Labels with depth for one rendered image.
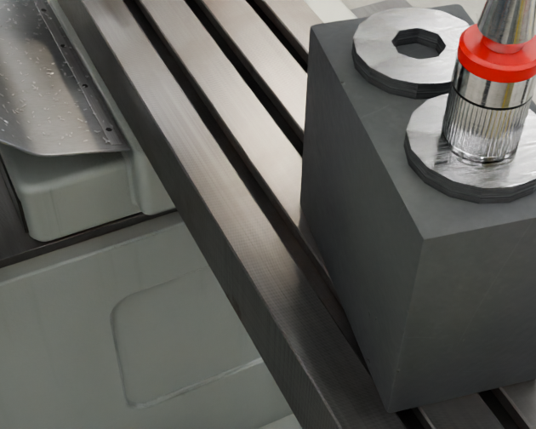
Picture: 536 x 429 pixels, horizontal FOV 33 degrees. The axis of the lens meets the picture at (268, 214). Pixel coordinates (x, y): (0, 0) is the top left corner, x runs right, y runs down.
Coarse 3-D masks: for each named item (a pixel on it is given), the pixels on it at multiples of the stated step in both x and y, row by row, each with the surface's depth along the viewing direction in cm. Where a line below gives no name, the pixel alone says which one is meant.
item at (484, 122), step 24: (456, 72) 51; (456, 96) 51; (480, 96) 50; (504, 96) 49; (528, 96) 50; (456, 120) 52; (480, 120) 51; (504, 120) 51; (456, 144) 53; (480, 144) 52; (504, 144) 52
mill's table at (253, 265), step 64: (64, 0) 110; (128, 0) 104; (192, 0) 105; (256, 0) 102; (128, 64) 92; (192, 64) 92; (256, 64) 92; (192, 128) 85; (256, 128) 85; (192, 192) 81; (256, 192) 83; (256, 256) 74; (320, 256) 74; (256, 320) 74; (320, 320) 70; (320, 384) 66; (512, 384) 66
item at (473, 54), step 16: (464, 32) 50; (480, 32) 50; (464, 48) 49; (480, 48) 49; (528, 48) 49; (464, 64) 50; (480, 64) 48; (496, 64) 48; (512, 64) 48; (528, 64) 48; (496, 80) 49; (512, 80) 49
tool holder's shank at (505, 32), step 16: (496, 0) 47; (512, 0) 46; (528, 0) 46; (480, 16) 49; (496, 16) 47; (512, 16) 47; (528, 16) 47; (496, 32) 48; (512, 32) 47; (528, 32) 48; (496, 48) 49; (512, 48) 49
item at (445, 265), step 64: (320, 64) 64; (384, 64) 59; (448, 64) 60; (320, 128) 67; (384, 128) 57; (320, 192) 70; (384, 192) 55; (448, 192) 53; (512, 192) 52; (384, 256) 58; (448, 256) 52; (512, 256) 54; (384, 320) 60; (448, 320) 57; (512, 320) 59; (384, 384) 63; (448, 384) 63
